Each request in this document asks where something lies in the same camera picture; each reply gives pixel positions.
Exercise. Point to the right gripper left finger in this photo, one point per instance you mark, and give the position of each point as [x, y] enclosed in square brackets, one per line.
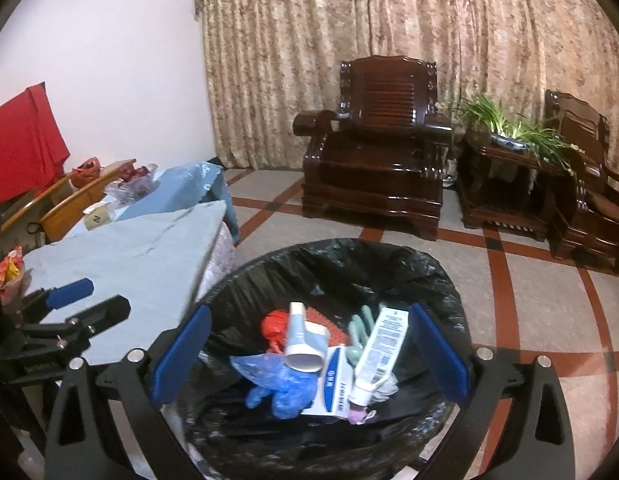
[83, 441]

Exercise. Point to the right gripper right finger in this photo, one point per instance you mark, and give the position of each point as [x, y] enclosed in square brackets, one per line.
[536, 441]

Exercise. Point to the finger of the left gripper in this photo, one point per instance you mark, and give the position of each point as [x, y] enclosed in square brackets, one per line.
[57, 297]
[89, 322]

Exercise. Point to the white tube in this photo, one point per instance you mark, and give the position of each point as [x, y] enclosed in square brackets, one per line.
[374, 380]

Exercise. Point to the pink foam piece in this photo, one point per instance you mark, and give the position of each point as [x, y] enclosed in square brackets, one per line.
[359, 415]

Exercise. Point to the white alcohol pad box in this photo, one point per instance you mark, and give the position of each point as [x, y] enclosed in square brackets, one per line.
[334, 385]

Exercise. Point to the orange bubble wrap sheet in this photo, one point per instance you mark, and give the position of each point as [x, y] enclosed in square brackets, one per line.
[336, 335]

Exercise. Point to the mint green rubber glove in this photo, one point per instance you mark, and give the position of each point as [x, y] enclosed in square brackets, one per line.
[359, 330]

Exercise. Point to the black trash bag bin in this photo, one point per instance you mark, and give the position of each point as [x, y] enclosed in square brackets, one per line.
[337, 277]

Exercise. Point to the red snack packets bowl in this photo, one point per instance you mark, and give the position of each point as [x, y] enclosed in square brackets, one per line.
[14, 276]

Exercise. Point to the tissue box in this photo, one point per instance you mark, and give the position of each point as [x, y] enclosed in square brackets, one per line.
[97, 214]

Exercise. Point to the grey blue tablecloth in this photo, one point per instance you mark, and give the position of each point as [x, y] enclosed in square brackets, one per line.
[156, 261]

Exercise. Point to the red cloth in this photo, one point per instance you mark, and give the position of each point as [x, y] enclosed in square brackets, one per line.
[32, 149]

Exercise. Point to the glass fruit bowl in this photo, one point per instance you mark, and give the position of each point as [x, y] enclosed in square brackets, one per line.
[133, 184]

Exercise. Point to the light blue table cover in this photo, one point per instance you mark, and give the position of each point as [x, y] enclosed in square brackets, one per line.
[178, 188]

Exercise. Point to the dark wooden armchair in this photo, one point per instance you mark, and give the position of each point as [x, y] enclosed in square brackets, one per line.
[586, 213]
[383, 150]

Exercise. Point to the dark wooden side table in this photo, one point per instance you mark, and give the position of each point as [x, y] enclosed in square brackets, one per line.
[506, 188]

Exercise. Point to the green potted plant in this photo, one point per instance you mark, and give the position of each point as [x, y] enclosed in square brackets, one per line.
[516, 135]

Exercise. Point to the beige patterned curtain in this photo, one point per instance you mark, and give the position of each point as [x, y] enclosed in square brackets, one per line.
[266, 60]

